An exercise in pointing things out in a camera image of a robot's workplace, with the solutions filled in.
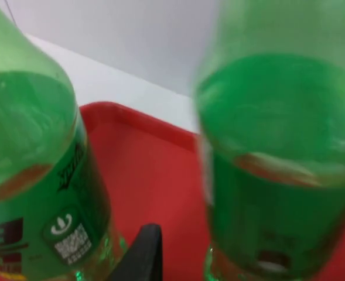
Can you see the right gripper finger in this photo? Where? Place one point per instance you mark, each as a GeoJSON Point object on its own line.
{"type": "Point", "coordinates": [146, 257]}

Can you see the green plastic bottle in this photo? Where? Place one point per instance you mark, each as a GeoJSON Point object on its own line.
{"type": "Point", "coordinates": [28, 140]}
{"type": "Point", "coordinates": [277, 146]}

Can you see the red tray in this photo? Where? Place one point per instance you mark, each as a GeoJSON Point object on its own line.
{"type": "Point", "coordinates": [157, 175]}

